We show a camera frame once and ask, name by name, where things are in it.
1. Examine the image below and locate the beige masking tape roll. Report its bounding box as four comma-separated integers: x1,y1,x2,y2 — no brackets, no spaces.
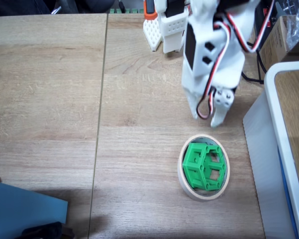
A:
177,133,231,202

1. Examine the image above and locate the black object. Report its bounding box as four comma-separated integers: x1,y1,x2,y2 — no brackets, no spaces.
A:
19,221,75,239

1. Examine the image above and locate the black power cable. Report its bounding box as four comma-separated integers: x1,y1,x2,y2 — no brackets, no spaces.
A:
241,41,265,85

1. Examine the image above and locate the green terminal block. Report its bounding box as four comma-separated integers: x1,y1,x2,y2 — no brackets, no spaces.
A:
109,8,144,14

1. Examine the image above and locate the person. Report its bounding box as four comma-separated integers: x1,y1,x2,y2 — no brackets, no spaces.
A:
0,0,52,17

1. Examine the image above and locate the blue box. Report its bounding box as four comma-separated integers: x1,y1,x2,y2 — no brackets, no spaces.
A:
0,180,69,239

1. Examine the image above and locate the green hexagonal printed component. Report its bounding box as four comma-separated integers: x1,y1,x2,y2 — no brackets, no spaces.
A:
182,142,227,192

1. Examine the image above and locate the clear plastic bag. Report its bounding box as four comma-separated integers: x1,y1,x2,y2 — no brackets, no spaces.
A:
281,0,299,50

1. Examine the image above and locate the orange table clamp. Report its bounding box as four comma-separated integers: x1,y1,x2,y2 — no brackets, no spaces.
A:
144,0,157,20

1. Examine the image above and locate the black device with red label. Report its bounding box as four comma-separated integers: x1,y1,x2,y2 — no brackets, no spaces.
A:
254,0,280,50

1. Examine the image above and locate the brown cardboard box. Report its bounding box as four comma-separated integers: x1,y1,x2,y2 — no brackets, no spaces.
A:
258,15,299,73

